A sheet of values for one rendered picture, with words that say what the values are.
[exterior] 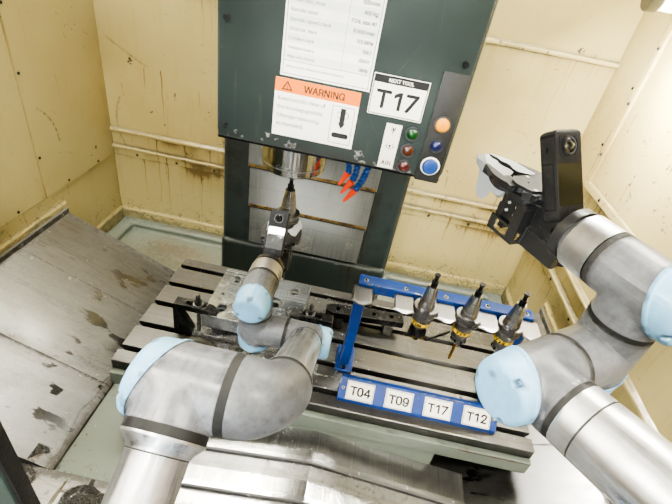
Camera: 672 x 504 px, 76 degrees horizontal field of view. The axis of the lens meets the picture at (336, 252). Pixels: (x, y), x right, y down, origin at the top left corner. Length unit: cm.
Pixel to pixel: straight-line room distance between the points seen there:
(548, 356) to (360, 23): 57
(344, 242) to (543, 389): 130
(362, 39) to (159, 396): 62
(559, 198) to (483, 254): 163
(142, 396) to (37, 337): 113
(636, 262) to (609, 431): 18
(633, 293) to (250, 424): 47
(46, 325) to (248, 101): 117
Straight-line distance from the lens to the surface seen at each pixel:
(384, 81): 81
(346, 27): 80
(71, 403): 164
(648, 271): 55
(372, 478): 136
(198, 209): 231
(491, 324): 119
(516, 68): 190
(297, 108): 84
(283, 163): 102
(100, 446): 158
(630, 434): 48
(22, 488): 106
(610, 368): 58
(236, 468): 135
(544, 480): 152
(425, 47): 80
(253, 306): 92
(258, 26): 83
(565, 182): 62
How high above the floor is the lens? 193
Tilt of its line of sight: 35 degrees down
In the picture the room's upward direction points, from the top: 11 degrees clockwise
